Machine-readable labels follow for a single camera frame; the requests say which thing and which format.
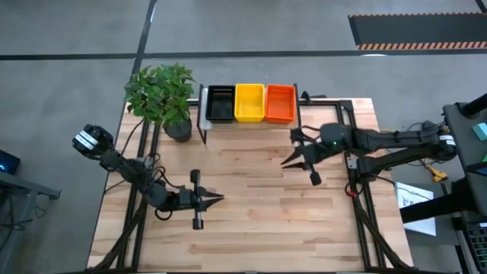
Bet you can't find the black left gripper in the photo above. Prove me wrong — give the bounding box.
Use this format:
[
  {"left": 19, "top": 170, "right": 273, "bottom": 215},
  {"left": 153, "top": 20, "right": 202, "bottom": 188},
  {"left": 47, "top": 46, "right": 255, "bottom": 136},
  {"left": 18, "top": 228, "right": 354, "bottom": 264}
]
[{"left": 167, "top": 170, "right": 225, "bottom": 231}]

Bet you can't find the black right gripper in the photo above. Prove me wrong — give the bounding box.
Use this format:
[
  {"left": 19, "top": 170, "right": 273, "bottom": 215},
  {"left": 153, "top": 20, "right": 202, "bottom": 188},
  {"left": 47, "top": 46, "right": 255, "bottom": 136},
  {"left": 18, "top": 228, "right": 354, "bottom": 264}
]
[{"left": 280, "top": 128, "right": 332, "bottom": 186}]

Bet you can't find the orange plastic slotted basket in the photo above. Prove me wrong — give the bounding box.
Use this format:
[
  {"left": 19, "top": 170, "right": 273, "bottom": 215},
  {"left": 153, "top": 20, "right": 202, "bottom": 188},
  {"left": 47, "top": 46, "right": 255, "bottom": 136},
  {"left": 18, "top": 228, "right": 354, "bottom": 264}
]
[{"left": 264, "top": 84, "right": 298, "bottom": 125}]

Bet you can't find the yellow plastic slotted basket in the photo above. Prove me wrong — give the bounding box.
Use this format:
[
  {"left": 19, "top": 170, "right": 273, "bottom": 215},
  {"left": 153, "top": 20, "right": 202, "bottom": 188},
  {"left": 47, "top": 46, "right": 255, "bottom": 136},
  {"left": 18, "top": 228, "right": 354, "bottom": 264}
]
[{"left": 234, "top": 83, "right": 266, "bottom": 123}]

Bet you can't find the black plastic slotted basket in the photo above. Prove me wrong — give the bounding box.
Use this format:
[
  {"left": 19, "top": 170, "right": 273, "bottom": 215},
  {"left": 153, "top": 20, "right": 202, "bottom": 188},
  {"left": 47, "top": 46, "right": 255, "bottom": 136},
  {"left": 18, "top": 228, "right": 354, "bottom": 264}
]
[{"left": 205, "top": 84, "right": 237, "bottom": 124}]

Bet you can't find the green potted plant black pot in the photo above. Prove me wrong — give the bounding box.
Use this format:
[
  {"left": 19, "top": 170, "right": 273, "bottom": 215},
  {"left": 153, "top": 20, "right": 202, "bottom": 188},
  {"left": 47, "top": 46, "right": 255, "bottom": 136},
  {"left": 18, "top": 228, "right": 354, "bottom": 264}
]
[{"left": 123, "top": 62, "right": 199, "bottom": 145}]

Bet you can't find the white paper sheet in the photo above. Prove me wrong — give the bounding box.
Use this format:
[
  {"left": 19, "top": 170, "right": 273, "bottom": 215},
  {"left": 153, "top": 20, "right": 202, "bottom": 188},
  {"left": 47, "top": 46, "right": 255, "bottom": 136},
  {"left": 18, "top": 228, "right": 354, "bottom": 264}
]
[{"left": 394, "top": 181, "right": 438, "bottom": 237}]

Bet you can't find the black power adapter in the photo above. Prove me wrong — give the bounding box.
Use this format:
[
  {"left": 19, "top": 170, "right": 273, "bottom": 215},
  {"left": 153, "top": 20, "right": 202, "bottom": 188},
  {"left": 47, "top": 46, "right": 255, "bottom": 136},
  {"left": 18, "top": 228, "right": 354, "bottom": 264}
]
[{"left": 421, "top": 119, "right": 442, "bottom": 132}]

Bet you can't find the black cart leg beam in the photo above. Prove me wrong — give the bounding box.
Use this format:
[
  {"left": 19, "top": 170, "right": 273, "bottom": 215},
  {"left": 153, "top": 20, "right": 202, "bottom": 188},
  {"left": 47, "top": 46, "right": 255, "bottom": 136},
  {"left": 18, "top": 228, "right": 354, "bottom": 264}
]
[{"left": 399, "top": 177, "right": 476, "bottom": 225}]

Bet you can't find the grey equipment cart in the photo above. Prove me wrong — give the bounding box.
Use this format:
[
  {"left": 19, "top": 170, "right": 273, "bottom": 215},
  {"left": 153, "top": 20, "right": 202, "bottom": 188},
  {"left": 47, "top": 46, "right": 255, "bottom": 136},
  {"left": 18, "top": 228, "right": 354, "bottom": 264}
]
[{"left": 442, "top": 93, "right": 487, "bottom": 218}]

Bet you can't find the black hazard-striped floor mat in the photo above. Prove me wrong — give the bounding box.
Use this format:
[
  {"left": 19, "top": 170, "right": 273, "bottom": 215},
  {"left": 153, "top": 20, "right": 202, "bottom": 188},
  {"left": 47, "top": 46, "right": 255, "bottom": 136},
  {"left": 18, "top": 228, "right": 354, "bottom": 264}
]
[{"left": 348, "top": 12, "right": 487, "bottom": 51}]

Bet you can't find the grey metal desk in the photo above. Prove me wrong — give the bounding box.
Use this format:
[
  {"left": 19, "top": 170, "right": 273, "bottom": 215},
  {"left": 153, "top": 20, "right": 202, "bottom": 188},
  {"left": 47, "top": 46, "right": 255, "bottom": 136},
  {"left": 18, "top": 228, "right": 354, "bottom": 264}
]
[{"left": 0, "top": 170, "right": 62, "bottom": 274}]

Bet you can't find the teal box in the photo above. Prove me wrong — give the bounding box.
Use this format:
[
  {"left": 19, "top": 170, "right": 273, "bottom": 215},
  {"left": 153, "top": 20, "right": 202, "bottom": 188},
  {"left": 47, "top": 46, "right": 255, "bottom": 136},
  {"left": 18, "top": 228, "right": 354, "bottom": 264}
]
[{"left": 472, "top": 122, "right": 487, "bottom": 142}]

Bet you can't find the backlit keyboard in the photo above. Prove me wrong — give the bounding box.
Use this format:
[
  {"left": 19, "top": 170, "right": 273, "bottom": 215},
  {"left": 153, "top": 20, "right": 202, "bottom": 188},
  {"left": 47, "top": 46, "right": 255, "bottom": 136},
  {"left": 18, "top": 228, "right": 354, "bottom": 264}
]
[{"left": 466, "top": 224, "right": 487, "bottom": 269}]

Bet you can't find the black device with blue light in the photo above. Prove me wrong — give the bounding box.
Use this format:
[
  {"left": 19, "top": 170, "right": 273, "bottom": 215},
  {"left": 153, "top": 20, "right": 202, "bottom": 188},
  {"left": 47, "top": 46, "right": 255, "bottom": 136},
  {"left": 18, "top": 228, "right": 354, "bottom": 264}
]
[{"left": 0, "top": 149, "right": 22, "bottom": 176}]

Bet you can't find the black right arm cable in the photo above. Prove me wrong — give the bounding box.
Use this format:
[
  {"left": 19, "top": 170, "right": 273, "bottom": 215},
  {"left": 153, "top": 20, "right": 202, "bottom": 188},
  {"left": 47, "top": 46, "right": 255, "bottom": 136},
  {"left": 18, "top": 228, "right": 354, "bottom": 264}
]
[{"left": 294, "top": 124, "right": 324, "bottom": 144}]

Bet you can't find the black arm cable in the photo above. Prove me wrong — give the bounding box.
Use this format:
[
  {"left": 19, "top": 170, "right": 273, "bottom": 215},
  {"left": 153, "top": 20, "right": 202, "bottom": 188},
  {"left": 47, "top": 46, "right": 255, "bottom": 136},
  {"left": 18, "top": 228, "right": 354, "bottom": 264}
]
[
  {"left": 124, "top": 116, "right": 148, "bottom": 154},
  {"left": 294, "top": 124, "right": 324, "bottom": 144}
]

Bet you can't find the black aluminium extrusion frame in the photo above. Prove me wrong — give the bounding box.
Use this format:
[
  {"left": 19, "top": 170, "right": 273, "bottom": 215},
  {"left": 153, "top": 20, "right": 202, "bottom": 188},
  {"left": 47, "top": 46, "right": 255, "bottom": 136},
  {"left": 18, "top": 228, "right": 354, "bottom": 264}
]
[{"left": 86, "top": 97, "right": 415, "bottom": 274}]

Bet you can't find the wooden shelf with black frame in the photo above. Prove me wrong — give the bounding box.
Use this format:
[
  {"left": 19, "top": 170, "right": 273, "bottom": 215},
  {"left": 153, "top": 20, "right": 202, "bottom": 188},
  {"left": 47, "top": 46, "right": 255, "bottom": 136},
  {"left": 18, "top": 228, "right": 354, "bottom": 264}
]
[{"left": 196, "top": 83, "right": 303, "bottom": 145}]

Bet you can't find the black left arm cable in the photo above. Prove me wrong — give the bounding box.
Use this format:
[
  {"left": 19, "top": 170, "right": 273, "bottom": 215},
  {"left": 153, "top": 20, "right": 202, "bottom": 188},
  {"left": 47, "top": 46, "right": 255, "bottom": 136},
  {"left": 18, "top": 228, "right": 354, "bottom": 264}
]
[{"left": 124, "top": 116, "right": 148, "bottom": 154}]

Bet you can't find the yellow floor cable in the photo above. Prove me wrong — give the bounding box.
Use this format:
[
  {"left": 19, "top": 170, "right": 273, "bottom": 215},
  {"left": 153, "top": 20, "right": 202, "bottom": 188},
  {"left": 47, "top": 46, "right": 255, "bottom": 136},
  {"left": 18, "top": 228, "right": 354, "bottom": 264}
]
[{"left": 425, "top": 163, "right": 450, "bottom": 183}]

